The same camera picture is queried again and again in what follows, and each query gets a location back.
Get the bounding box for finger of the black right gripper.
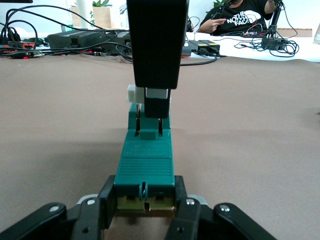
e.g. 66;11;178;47
126;0;190;90
144;97;171;119

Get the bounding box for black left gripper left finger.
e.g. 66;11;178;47
0;174;116;240

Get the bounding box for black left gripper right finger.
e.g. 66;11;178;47
164;176;278;240

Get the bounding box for green terminal block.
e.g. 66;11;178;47
113;84;176;218

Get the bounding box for small black electronics box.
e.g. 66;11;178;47
107;31;132;55

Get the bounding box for black adapter yellow label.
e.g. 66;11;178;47
188;39;221;55

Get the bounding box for wooden planter with plant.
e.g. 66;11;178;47
91;0;113;30

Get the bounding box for white vase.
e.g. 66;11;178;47
76;0;92;28

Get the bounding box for large black power unit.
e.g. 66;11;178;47
47;29;111;50

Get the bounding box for person in black t-shirt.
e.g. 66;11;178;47
197;0;285;36

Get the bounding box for black desk stand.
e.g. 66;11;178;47
261;0;288;50

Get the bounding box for orange and black connectors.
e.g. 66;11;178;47
0;41;36;60

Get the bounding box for black cable across table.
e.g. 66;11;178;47
179;53;218;67

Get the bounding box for long black arching cable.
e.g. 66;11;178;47
0;7;131;61

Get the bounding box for tangle of black cables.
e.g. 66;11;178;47
233;37;300;58

